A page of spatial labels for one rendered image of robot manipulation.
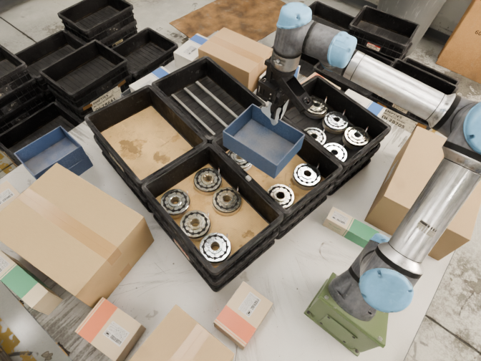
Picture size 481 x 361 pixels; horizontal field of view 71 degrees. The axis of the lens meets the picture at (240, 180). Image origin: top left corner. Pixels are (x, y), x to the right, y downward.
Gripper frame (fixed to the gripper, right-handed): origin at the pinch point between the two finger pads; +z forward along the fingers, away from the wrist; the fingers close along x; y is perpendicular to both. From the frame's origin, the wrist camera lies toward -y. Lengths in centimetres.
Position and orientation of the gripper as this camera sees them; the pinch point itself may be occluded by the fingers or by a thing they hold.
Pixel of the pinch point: (277, 122)
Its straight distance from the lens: 108.6
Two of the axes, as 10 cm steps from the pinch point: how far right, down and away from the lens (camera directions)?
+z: -0.9, 5.8, 8.1
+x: -6.4, 5.9, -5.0
